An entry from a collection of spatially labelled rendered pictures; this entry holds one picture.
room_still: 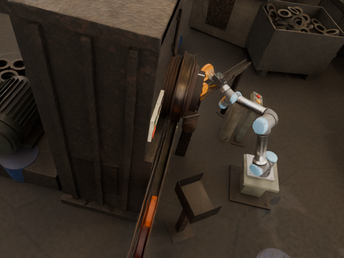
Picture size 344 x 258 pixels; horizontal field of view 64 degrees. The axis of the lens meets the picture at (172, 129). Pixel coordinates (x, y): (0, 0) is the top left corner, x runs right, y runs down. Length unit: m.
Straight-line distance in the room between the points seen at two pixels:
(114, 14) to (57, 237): 1.83
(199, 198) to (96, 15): 1.35
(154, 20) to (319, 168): 2.73
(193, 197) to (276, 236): 1.08
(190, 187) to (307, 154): 1.86
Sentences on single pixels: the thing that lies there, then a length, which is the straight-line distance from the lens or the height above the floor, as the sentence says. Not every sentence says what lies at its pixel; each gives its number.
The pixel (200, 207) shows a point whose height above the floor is 0.59.
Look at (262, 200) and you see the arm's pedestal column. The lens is 2.88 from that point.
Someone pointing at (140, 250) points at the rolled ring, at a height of 0.75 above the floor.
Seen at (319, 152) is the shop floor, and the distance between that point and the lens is 3.65.
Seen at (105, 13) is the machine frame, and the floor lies 1.76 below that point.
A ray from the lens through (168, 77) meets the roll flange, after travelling 1.69.
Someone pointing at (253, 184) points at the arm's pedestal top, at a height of 0.30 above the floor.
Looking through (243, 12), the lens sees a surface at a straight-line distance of 4.43.
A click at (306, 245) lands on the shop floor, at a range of 2.93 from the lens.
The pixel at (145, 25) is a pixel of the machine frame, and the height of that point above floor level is 1.76.
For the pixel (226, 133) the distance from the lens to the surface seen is 3.02.
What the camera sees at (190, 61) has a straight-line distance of 1.74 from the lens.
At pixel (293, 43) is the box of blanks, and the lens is 4.05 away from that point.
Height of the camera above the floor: 2.34
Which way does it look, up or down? 49 degrees down
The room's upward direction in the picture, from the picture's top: 14 degrees clockwise
